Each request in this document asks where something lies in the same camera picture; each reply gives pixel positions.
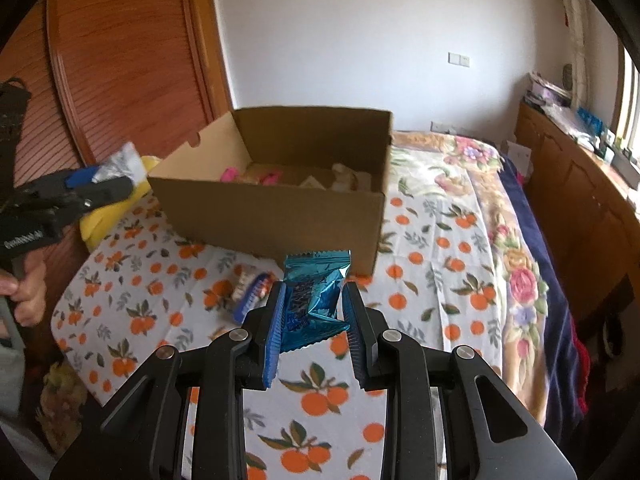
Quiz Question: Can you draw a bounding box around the yellow pillow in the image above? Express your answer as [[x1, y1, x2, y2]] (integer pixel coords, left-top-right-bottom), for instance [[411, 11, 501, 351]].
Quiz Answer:
[[79, 155, 162, 252]]

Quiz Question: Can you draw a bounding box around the silver blue snack pouch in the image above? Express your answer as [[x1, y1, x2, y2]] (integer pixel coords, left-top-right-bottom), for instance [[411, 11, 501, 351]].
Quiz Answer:
[[231, 264, 278, 324]]

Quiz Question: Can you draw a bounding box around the pink wrapped snack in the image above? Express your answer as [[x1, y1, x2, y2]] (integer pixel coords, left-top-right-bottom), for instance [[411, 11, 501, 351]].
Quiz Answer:
[[219, 167, 283, 185]]

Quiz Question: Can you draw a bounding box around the person's left hand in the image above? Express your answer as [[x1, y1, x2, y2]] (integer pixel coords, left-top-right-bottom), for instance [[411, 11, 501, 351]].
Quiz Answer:
[[1, 250, 47, 327]]

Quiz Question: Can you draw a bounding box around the brown cardboard box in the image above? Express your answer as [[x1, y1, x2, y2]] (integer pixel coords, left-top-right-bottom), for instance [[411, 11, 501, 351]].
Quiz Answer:
[[149, 106, 393, 275]]

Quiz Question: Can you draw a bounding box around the clutter on cabinet top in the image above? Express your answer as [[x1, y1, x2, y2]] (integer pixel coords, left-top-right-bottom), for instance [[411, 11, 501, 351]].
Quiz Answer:
[[525, 53, 639, 194]]

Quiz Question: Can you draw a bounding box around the white chicken snack pouch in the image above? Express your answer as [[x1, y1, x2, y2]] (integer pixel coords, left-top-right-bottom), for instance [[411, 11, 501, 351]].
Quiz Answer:
[[331, 162, 372, 192]]

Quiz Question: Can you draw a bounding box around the orange-print white bedsheet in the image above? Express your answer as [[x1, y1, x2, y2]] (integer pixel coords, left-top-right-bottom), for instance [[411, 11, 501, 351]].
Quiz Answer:
[[52, 160, 501, 479]]

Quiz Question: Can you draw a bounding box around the teal foil snack packet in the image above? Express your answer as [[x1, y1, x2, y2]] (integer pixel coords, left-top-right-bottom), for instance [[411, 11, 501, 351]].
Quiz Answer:
[[280, 250, 350, 353]]

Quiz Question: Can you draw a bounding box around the silver white pouch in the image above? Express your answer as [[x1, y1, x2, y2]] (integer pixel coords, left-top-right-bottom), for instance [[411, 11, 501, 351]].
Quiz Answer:
[[92, 142, 146, 185]]

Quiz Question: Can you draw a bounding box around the white wall switch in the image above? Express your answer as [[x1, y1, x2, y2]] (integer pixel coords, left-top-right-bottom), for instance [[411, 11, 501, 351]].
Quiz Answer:
[[448, 52, 470, 67]]

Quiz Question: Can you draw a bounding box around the wooden cabinet under window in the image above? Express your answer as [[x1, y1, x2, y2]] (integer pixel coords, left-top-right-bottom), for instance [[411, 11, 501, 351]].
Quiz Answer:
[[514, 103, 639, 322]]

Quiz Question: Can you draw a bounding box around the dark blue blanket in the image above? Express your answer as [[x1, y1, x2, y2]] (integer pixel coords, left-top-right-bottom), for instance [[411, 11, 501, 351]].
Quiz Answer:
[[499, 154, 591, 436]]

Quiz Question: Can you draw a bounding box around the floral quilt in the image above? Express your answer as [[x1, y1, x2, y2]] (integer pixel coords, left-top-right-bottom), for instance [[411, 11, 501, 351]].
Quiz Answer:
[[363, 132, 549, 422]]

